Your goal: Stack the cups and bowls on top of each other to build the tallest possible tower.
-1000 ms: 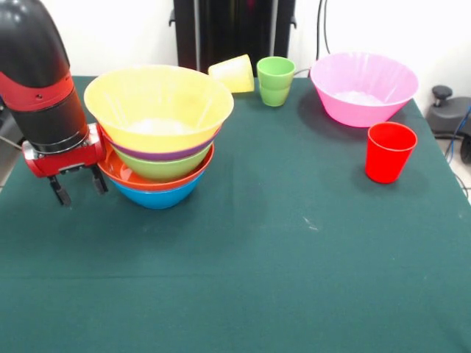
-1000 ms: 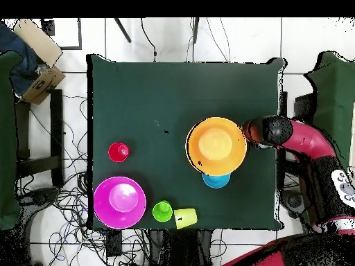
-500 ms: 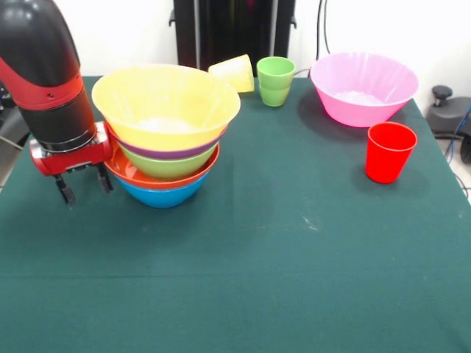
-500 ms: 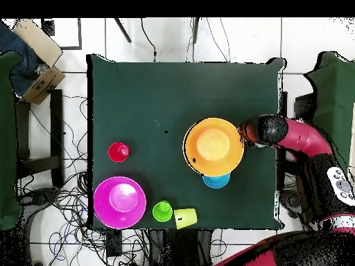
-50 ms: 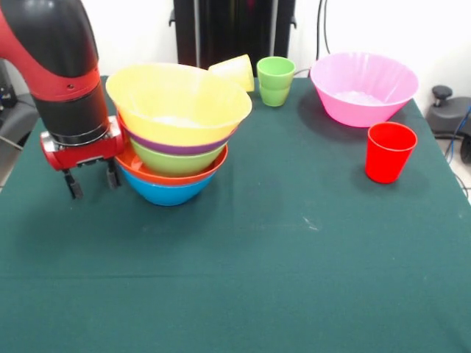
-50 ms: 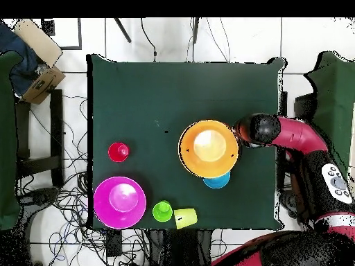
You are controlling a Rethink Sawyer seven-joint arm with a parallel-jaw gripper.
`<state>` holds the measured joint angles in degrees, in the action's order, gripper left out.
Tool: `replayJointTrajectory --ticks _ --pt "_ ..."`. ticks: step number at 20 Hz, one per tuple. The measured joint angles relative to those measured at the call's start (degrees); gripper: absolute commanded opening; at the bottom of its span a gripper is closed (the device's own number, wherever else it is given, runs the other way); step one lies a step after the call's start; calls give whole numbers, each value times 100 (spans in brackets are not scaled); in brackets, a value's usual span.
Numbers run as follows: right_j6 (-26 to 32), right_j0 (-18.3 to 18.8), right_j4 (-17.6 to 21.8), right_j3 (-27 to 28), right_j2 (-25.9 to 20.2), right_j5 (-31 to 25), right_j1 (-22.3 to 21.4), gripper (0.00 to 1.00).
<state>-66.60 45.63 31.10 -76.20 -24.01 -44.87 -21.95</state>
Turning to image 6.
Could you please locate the blue cloth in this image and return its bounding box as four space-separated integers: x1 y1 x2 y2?
0 21 42 96

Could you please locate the yellow plastic cup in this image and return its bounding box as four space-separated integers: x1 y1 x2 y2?
173 207 198 230

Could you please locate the grey metal frame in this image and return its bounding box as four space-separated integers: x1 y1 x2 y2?
41 17 83 51

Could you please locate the pink plastic bowl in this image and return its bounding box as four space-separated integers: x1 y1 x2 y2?
93 176 147 230

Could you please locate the small blue plastic bowl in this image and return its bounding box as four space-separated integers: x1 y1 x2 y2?
202 171 232 190

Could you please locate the black chair frame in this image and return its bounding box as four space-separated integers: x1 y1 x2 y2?
278 91 317 121
15 89 65 188

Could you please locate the black cable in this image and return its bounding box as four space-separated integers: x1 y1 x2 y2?
140 17 157 62

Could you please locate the brown cardboard box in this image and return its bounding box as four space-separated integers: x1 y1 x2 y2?
21 65 67 105

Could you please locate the beige cardboard sheet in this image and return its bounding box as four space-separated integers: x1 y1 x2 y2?
13 18 64 68

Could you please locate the black power box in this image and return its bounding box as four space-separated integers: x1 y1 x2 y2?
105 229 123 258

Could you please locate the orange plastic bowl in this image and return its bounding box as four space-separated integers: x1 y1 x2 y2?
177 119 240 179

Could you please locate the green plastic cup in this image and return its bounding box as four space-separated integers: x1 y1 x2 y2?
152 200 173 223

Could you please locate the green-covered side table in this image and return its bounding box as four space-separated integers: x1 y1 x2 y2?
0 50 24 231
303 51 355 178

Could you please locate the red plastic cup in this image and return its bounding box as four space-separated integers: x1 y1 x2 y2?
107 141 130 163

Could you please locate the dark green tablecloth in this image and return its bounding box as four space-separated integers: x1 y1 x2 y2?
86 53 286 231

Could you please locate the tangle of cables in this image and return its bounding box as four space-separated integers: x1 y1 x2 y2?
17 94 150 266

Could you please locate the black stand leg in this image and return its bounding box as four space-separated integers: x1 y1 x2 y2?
113 17 132 44
191 17 200 44

